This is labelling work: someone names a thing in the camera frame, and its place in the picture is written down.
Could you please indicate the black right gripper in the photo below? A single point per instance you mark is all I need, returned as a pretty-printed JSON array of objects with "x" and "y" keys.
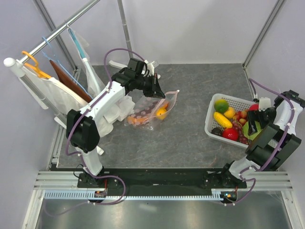
[{"x": 255, "y": 115}]

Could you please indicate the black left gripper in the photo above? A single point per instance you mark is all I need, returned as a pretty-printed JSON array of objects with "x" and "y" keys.
[{"x": 155, "y": 90}]

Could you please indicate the red apple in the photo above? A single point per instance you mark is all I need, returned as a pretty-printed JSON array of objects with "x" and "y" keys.
[{"x": 253, "y": 107}]

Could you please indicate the green cabbage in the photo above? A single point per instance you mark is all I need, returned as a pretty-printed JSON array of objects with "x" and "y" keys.
[{"x": 254, "y": 135}]

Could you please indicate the clear pink-dotted zip bag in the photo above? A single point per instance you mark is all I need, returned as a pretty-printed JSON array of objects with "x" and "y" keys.
[{"x": 170, "y": 97}]

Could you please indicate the orange citrus fruit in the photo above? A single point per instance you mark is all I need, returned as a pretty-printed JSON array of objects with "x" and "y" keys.
[{"x": 161, "y": 113}]

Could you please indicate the orange carrot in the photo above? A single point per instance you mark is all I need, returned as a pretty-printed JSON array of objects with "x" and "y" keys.
[{"x": 145, "y": 115}]

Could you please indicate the green-yellow mango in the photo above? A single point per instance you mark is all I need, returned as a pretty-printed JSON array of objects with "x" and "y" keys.
[{"x": 221, "y": 106}]

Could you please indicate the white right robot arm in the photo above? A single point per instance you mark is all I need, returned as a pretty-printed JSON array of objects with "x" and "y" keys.
[{"x": 271, "y": 130}]

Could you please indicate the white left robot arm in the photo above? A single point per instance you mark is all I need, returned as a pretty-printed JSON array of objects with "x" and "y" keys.
[{"x": 82, "y": 125}]

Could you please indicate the red cherry cluster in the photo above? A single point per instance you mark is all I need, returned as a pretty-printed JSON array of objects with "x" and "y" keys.
[{"x": 241, "y": 117}]

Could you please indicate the purple grape bunch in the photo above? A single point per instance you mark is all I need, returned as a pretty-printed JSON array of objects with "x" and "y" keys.
[{"x": 239, "y": 128}]

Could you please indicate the yellow lemon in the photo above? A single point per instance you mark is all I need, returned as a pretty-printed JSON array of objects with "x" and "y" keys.
[{"x": 229, "y": 114}]

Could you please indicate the red tomato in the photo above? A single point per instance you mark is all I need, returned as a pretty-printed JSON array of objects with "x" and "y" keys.
[{"x": 231, "y": 134}]

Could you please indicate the yellow corn cob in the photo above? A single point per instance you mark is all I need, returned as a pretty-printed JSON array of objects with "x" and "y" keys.
[{"x": 222, "y": 120}]

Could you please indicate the dark purple mangosteen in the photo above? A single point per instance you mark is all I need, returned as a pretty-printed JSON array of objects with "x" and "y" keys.
[{"x": 217, "y": 131}]

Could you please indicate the teal hanger with white cloth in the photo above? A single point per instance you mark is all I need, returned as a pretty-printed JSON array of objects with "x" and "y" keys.
[{"x": 94, "y": 83}]

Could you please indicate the white garment on hanger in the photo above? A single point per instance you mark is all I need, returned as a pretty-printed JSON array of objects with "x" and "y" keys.
[{"x": 63, "y": 98}]

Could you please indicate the brown garment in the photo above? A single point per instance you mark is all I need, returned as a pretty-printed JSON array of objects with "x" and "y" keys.
[{"x": 63, "y": 78}]

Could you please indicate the metal clothes rack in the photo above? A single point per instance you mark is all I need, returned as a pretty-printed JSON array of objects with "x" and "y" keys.
[{"x": 15, "y": 65}]

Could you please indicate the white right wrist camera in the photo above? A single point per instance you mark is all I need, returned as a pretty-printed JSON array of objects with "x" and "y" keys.
[{"x": 264, "y": 103}]

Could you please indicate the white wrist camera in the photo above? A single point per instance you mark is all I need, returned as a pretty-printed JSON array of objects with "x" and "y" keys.
[
  {"x": 151, "y": 66},
  {"x": 264, "y": 103}
]

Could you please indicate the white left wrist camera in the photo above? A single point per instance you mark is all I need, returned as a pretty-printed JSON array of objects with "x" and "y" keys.
[{"x": 151, "y": 66}]

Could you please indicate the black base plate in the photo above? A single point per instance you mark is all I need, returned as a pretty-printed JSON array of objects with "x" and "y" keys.
[{"x": 161, "y": 180}]

